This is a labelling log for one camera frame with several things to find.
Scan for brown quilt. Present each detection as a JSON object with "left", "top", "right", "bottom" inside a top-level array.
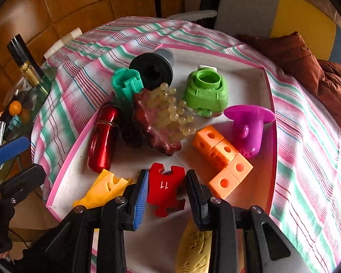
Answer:
[{"left": 234, "top": 31, "right": 341, "bottom": 143}]

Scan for red puzzle piece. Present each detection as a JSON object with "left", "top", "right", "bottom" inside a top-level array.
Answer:
[{"left": 146, "top": 163, "right": 186, "bottom": 217}]

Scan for teal green toy piece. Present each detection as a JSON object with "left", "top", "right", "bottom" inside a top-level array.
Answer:
[{"left": 111, "top": 68, "right": 144, "bottom": 103}]

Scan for yellow plastic toy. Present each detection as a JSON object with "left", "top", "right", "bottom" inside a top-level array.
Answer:
[{"left": 73, "top": 168, "right": 134, "bottom": 208}]

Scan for orange fruit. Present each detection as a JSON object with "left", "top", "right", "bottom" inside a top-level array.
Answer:
[{"left": 9, "top": 100, "right": 23, "bottom": 114}]

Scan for striped bedsheet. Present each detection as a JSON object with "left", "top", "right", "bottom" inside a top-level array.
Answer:
[{"left": 31, "top": 16, "right": 341, "bottom": 273}]

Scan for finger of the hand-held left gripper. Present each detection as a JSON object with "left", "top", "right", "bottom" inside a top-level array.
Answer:
[
  {"left": 0, "top": 136, "right": 30, "bottom": 167},
  {"left": 0, "top": 163, "right": 47, "bottom": 202}
]

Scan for orange linked toy cubes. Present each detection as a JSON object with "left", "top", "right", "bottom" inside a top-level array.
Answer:
[{"left": 192, "top": 125, "right": 253, "bottom": 200}]

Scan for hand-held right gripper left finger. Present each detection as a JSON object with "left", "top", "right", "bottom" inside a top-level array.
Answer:
[{"left": 40, "top": 169, "right": 150, "bottom": 273}]

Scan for black capped glass bottle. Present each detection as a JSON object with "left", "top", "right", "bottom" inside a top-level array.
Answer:
[{"left": 7, "top": 33, "right": 53, "bottom": 97}]

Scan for purple funnel cup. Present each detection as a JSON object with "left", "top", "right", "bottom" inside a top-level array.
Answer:
[{"left": 223, "top": 105, "right": 276, "bottom": 159}]

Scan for yellow embossed egg toy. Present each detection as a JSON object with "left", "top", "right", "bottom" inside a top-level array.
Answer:
[{"left": 175, "top": 219, "right": 213, "bottom": 273}]

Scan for brown brush with pale knobs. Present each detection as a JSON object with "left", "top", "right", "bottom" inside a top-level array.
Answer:
[{"left": 132, "top": 82, "right": 198, "bottom": 157}]

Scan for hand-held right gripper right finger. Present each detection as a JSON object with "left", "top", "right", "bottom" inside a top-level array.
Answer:
[{"left": 186, "top": 170, "right": 310, "bottom": 273}]

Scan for black spool toy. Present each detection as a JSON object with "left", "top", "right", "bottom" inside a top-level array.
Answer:
[{"left": 129, "top": 48, "right": 176, "bottom": 91}]

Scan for red metallic cylinder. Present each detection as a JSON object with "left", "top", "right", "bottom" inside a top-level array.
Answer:
[{"left": 87, "top": 104, "right": 122, "bottom": 174}]

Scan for stack of paper cups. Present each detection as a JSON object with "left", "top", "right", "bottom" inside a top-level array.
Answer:
[{"left": 44, "top": 28, "right": 83, "bottom": 59}]

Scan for white tray with pink rim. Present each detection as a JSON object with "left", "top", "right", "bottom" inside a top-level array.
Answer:
[{"left": 45, "top": 43, "right": 278, "bottom": 273}]

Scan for round glass side table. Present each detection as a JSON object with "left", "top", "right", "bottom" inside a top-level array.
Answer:
[{"left": 0, "top": 68, "right": 57, "bottom": 188}]

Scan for green toy car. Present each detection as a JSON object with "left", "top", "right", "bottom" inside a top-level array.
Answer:
[{"left": 182, "top": 65, "right": 228, "bottom": 118}]

